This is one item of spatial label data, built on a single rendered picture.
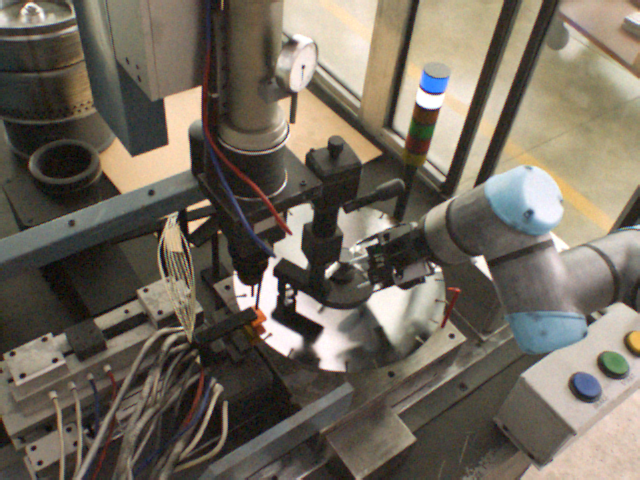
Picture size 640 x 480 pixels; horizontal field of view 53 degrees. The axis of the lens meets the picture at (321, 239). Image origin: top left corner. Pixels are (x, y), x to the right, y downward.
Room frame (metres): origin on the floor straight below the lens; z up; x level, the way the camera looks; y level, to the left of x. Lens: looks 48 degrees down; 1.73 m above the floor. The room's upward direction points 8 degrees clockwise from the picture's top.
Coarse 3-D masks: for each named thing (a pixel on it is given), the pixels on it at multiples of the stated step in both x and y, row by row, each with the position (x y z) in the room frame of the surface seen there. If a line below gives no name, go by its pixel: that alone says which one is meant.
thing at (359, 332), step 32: (288, 224) 0.72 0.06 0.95; (352, 224) 0.74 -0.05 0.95; (384, 224) 0.75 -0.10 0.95; (288, 256) 0.65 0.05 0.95; (256, 288) 0.58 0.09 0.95; (416, 288) 0.62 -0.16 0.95; (288, 320) 0.53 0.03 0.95; (320, 320) 0.54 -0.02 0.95; (352, 320) 0.55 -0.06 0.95; (384, 320) 0.56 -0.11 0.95; (416, 320) 0.56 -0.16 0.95; (288, 352) 0.48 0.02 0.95; (320, 352) 0.49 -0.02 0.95; (352, 352) 0.49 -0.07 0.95; (384, 352) 0.50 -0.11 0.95
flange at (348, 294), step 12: (360, 264) 0.65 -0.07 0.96; (336, 276) 0.61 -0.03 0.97; (348, 276) 0.61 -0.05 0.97; (360, 276) 0.62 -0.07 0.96; (336, 288) 0.59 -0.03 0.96; (348, 288) 0.60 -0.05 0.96; (360, 288) 0.60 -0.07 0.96; (372, 288) 0.61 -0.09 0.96; (324, 300) 0.57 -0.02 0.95; (336, 300) 0.57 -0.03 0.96; (348, 300) 0.58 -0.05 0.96; (360, 300) 0.58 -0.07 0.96
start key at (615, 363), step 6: (606, 354) 0.58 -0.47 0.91; (612, 354) 0.58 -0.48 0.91; (618, 354) 0.58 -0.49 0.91; (606, 360) 0.57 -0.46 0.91; (612, 360) 0.57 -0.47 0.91; (618, 360) 0.57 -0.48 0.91; (624, 360) 0.57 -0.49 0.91; (606, 366) 0.56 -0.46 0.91; (612, 366) 0.56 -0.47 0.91; (618, 366) 0.56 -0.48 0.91; (624, 366) 0.56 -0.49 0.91; (612, 372) 0.55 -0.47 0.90; (618, 372) 0.55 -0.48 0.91; (624, 372) 0.55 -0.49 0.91
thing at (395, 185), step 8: (384, 184) 0.56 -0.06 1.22; (392, 184) 0.56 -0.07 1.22; (400, 184) 0.56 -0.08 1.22; (376, 192) 0.55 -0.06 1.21; (384, 192) 0.55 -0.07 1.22; (392, 192) 0.55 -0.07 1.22; (400, 192) 0.55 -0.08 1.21; (352, 200) 0.54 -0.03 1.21; (360, 200) 0.54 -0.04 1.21; (368, 200) 0.54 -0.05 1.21; (376, 200) 0.54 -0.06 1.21; (384, 200) 0.54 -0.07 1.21; (344, 208) 0.53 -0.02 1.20; (352, 208) 0.53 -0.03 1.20; (360, 208) 0.53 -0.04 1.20
